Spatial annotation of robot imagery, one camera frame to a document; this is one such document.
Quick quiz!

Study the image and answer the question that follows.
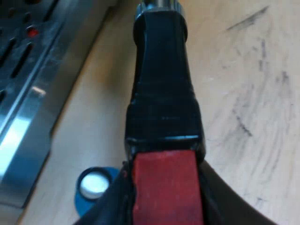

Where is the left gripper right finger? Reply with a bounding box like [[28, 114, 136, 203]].
[[198, 160, 268, 225]]

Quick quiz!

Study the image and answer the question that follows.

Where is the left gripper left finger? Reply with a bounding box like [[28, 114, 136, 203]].
[[70, 161, 135, 225]]

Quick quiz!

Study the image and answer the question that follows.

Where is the filter holder with red-ended handle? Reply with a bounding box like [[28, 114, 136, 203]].
[[125, 0, 207, 225]]

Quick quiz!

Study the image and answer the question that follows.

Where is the steel espresso machine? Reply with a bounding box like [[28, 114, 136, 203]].
[[0, 0, 118, 209]]

